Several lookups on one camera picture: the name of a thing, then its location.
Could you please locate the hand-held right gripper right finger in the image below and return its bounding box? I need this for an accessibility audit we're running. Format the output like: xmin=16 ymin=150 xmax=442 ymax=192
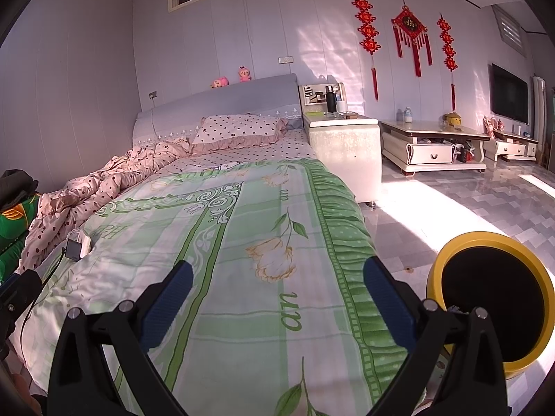
xmin=363 ymin=257 xmax=508 ymax=416

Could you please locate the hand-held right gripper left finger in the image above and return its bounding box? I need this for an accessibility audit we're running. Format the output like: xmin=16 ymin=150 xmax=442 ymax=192
xmin=48 ymin=260 xmax=194 ymax=416

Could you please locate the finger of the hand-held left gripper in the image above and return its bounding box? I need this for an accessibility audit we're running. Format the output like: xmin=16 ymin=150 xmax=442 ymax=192
xmin=0 ymin=269 xmax=43 ymax=313

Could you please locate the yellow round bin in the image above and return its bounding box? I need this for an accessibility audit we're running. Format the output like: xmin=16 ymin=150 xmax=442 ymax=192
xmin=427 ymin=232 xmax=555 ymax=380

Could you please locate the green floral cushion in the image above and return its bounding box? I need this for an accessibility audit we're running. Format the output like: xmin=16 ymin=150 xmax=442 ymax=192
xmin=0 ymin=193 xmax=42 ymax=287

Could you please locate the white power strip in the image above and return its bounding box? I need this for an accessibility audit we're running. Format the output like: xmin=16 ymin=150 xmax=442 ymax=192
xmin=67 ymin=229 xmax=93 ymax=256

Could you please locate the dark folded cloth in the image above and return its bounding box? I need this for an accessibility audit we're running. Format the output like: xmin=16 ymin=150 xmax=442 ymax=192
xmin=0 ymin=169 xmax=40 ymax=215

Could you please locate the pink dotted quilt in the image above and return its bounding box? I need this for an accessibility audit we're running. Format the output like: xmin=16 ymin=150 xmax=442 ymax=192
xmin=19 ymin=136 xmax=204 ymax=269

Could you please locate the green floral bedspread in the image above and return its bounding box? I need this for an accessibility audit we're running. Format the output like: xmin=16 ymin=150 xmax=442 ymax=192
xmin=11 ymin=158 xmax=417 ymax=416

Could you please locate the white nightstand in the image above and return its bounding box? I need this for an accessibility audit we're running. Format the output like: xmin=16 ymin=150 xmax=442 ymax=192
xmin=299 ymin=82 xmax=383 ymax=206

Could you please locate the white cabinet with drawer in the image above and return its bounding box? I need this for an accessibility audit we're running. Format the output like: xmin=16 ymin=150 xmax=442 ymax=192
xmin=379 ymin=119 xmax=490 ymax=176

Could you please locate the dotted ruffled pillow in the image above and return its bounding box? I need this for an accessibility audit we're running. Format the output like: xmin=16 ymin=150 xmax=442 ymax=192
xmin=191 ymin=115 xmax=289 ymax=154

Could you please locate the dotted bed sheet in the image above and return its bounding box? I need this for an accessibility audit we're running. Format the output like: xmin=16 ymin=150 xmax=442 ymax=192
xmin=152 ymin=129 xmax=317 ymax=178

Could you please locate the small white cabinet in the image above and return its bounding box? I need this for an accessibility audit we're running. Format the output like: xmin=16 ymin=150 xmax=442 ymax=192
xmin=483 ymin=130 xmax=539 ymax=162

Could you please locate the grey padded bed headboard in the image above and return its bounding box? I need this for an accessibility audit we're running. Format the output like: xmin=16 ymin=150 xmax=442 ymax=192
xmin=132 ymin=73 xmax=302 ymax=146

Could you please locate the white standing air conditioner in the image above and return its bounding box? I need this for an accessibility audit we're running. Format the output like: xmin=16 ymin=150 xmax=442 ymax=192
xmin=530 ymin=76 xmax=548 ymax=141

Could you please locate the red diamond knot hanging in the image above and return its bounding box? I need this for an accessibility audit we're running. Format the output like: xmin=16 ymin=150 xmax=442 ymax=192
xmin=391 ymin=0 xmax=433 ymax=78

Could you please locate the black power cable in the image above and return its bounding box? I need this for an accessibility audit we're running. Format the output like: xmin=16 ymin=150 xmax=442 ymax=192
xmin=13 ymin=249 xmax=68 ymax=343

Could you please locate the black wall television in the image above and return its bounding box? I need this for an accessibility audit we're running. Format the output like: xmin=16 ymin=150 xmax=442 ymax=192
xmin=490 ymin=63 xmax=530 ymax=125

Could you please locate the red knot string hanging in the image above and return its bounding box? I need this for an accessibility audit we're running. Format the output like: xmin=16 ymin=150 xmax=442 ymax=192
xmin=437 ymin=14 xmax=459 ymax=111
xmin=352 ymin=0 xmax=380 ymax=101

